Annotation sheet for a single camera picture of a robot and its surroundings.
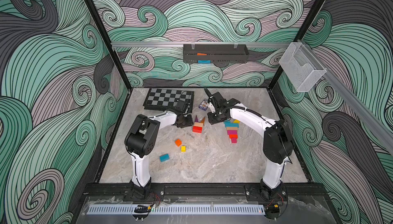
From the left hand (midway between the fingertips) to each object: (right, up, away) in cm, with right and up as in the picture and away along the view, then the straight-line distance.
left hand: (192, 121), depth 97 cm
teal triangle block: (+24, 0, +2) cm, 24 cm away
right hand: (+13, +2, -7) cm, 15 cm away
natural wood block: (+3, -1, 0) cm, 4 cm away
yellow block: (+19, +5, -35) cm, 40 cm away
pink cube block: (+26, -10, -7) cm, 28 cm away
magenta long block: (+25, -6, -4) cm, 27 cm away
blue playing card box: (+9, +11, +9) cm, 17 cm away
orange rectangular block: (+26, -8, -5) cm, 28 cm away
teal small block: (-16, -19, -12) cm, 27 cm away
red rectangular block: (+3, -5, -1) cm, 5 cm away
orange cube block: (-8, -11, -9) cm, 16 cm away
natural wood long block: (+26, -4, -1) cm, 26 cm away
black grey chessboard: (-20, +15, +10) cm, 27 cm away
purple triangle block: (+3, +1, +2) cm, 4 cm away
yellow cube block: (-5, -14, -11) cm, 18 cm away
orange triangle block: (+7, 0, +1) cm, 7 cm away
